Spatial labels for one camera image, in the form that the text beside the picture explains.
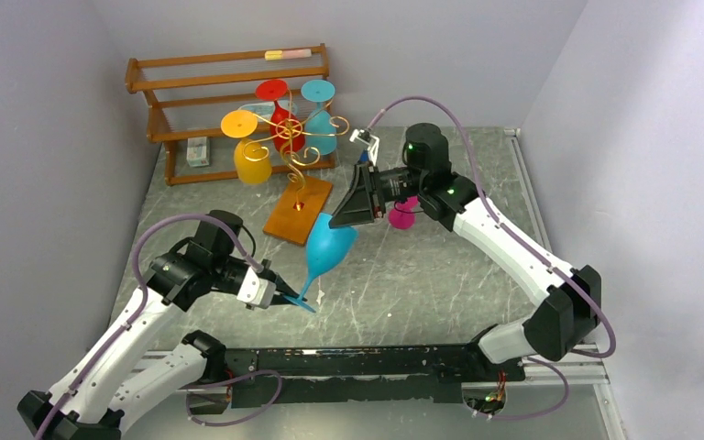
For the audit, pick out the yellow wine glass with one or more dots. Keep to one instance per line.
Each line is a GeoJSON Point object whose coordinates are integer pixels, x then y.
{"type": "Point", "coordinates": [250, 157]}

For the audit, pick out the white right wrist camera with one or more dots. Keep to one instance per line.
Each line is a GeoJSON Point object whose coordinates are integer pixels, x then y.
{"type": "Point", "coordinates": [370, 142]}

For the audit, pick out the toothbrush package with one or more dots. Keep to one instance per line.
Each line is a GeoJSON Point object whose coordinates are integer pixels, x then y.
{"type": "Point", "coordinates": [266, 109]}

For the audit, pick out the wooden shelf rack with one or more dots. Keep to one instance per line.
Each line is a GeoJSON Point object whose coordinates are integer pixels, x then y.
{"type": "Point", "coordinates": [188, 96]}

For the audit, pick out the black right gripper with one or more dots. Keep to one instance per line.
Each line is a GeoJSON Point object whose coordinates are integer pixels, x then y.
{"type": "Point", "coordinates": [375, 198]}

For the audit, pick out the red wine glass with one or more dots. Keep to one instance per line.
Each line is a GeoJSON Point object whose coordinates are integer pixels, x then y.
{"type": "Point", "coordinates": [273, 90]}

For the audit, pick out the pink wine glass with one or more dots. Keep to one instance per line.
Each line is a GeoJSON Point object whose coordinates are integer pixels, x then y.
{"type": "Point", "coordinates": [402, 215]}

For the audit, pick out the gold wire glass rack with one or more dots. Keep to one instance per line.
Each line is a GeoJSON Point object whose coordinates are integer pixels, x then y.
{"type": "Point", "coordinates": [295, 214]}

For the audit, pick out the blue wine glass front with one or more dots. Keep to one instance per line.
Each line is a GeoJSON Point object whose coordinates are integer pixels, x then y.
{"type": "Point", "coordinates": [325, 249]}

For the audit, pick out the blue wine glass rear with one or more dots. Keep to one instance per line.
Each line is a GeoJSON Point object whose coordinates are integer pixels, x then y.
{"type": "Point", "coordinates": [319, 132]}

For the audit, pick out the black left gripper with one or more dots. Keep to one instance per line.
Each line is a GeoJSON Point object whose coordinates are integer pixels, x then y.
{"type": "Point", "coordinates": [283, 288]}

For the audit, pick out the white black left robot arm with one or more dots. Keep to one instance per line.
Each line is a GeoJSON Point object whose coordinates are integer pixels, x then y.
{"type": "Point", "coordinates": [100, 398]}

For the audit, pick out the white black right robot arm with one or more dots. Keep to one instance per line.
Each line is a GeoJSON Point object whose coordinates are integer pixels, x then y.
{"type": "Point", "coordinates": [566, 299]}

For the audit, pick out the small printed box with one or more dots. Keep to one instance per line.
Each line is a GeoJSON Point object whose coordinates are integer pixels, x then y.
{"type": "Point", "coordinates": [197, 152]}

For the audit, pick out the blue wine glass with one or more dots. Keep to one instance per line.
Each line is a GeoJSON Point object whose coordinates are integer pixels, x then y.
{"type": "Point", "coordinates": [319, 132]}
{"type": "Point", "coordinates": [325, 249]}

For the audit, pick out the yellow pink eraser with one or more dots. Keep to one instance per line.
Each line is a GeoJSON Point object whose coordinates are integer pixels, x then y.
{"type": "Point", "coordinates": [287, 54]}

